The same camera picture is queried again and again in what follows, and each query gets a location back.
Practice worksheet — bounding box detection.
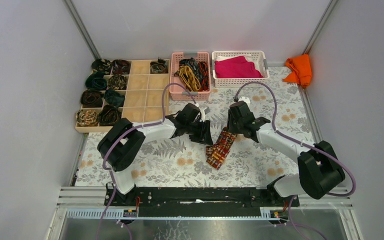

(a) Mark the red checkered patterned tie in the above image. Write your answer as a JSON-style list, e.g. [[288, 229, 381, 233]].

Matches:
[[205, 126, 237, 170]]

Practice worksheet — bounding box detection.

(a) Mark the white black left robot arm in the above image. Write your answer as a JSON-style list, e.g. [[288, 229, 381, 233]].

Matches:
[[97, 103, 213, 206]]

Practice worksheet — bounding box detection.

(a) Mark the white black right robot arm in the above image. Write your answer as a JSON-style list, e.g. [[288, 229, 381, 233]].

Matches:
[[227, 101, 346, 206]]

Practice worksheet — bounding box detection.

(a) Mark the pink plastic basket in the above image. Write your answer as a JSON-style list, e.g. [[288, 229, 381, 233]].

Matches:
[[168, 51, 212, 101]]

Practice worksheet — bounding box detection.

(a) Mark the yellow patterned tie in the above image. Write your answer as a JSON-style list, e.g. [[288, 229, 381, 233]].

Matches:
[[174, 65, 202, 92]]

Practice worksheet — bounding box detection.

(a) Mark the wooden compartment tray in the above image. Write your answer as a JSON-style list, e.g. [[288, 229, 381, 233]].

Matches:
[[75, 59, 170, 133]]

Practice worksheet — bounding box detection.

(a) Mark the magenta folded cloth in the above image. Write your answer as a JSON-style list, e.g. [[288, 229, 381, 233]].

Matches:
[[214, 55, 264, 79]]

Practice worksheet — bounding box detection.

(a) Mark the orange black tie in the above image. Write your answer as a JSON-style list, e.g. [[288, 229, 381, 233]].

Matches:
[[198, 61, 210, 92]]

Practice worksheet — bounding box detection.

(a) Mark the dark teal patterned tie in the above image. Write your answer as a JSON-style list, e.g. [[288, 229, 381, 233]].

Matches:
[[179, 57, 199, 71]]

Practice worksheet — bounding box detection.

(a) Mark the rolled grey striped tie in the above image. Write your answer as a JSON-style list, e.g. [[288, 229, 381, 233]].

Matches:
[[150, 58, 168, 74]]

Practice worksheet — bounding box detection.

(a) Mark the white plastic basket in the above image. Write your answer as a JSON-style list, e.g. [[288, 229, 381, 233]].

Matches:
[[211, 50, 270, 88]]

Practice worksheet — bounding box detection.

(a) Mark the rolled black brown tie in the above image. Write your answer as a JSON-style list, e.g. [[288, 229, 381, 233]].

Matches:
[[97, 104, 122, 126]]

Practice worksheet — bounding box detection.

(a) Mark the rolled dark green tie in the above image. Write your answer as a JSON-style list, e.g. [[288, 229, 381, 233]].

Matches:
[[104, 89, 126, 108]]

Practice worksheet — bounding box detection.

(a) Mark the rolled brown dotted tie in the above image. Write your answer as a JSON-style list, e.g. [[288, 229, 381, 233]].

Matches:
[[107, 74, 128, 91]]

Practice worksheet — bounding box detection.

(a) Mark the orange cloth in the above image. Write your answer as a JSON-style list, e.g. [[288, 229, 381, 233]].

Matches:
[[283, 54, 312, 88]]

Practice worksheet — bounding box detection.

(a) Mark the rolled dark red tie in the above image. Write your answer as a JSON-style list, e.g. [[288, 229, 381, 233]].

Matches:
[[111, 59, 131, 75]]

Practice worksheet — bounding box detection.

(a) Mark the rolled dark brown tie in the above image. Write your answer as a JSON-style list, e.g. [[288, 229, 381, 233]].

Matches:
[[80, 89, 103, 108]]

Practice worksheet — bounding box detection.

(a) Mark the rolled teal tie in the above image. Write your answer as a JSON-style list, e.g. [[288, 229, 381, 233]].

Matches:
[[85, 71, 108, 91]]

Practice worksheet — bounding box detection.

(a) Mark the rolled tan patterned tie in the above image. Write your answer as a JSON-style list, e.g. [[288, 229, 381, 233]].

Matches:
[[75, 109, 99, 127]]

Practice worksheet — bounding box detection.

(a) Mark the rolled camouflage tie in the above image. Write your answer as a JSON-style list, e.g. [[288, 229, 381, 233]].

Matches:
[[91, 58, 112, 75]]

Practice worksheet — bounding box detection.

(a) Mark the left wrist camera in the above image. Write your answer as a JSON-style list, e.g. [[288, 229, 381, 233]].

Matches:
[[194, 103, 210, 122]]

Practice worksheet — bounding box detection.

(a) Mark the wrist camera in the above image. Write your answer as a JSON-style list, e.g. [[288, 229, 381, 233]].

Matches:
[[194, 103, 210, 122], [238, 96, 251, 105]]

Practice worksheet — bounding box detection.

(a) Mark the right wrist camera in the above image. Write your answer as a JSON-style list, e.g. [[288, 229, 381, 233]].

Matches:
[[238, 96, 251, 105]]

